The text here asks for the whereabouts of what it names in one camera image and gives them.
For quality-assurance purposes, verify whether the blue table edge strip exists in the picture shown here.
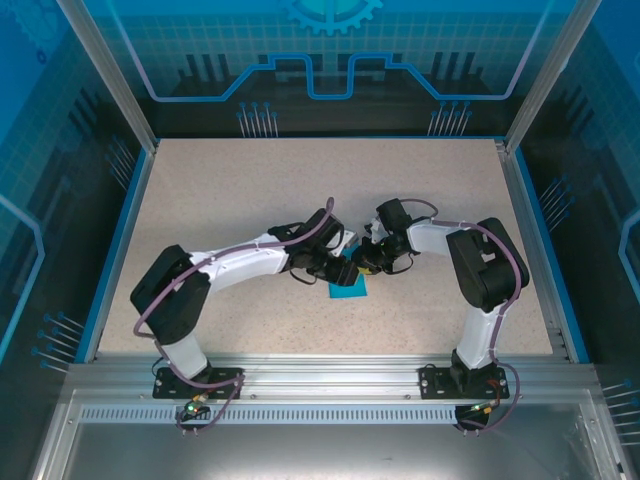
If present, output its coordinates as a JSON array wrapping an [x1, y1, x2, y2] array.
[[74, 147, 157, 364]]

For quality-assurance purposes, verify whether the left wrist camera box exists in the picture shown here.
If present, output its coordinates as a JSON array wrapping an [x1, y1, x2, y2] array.
[[338, 229, 361, 256]]

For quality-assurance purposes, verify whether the aluminium frame rail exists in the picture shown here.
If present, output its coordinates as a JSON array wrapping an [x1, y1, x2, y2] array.
[[64, 352, 596, 401]]

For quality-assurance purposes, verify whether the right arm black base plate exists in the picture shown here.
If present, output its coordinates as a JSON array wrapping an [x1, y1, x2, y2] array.
[[418, 363, 511, 400]]

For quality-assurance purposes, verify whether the aluminium side rail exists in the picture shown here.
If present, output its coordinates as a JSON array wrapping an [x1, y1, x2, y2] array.
[[494, 139, 571, 361]]

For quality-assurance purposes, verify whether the slotted cable duct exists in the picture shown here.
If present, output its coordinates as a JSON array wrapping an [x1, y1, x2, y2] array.
[[79, 407, 461, 421]]

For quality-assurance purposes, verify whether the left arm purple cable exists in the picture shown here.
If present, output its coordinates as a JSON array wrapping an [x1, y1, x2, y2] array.
[[133, 196, 337, 435]]

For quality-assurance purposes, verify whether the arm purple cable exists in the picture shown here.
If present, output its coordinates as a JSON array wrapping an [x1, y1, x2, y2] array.
[[399, 197, 524, 435], [133, 196, 337, 435]]

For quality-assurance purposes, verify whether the cable connector with green light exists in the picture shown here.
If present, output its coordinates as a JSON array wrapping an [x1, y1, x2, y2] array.
[[182, 393, 210, 417], [464, 399, 503, 417]]

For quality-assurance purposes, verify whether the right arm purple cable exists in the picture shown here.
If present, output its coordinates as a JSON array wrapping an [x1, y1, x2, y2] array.
[[399, 197, 524, 435]]

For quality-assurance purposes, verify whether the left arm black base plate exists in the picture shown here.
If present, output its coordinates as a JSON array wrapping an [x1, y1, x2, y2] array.
[[152, 366, 245, 400]]

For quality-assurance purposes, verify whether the aluminium frame post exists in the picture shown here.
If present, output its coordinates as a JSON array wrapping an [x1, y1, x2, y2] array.
[[54, 0, 160, 154], [504, 0, 604, 154]]

